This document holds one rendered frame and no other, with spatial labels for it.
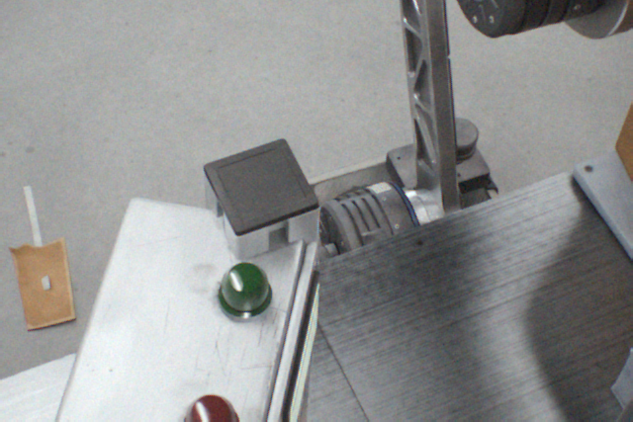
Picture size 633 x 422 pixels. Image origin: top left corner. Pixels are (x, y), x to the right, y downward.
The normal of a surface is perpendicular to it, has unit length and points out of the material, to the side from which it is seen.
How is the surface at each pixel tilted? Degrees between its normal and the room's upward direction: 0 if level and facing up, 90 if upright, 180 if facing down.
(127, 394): 0
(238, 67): 0
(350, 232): 18
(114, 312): 0
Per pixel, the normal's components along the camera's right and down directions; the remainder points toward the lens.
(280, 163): 0.04, -0.58
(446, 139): 0.35, 0.44
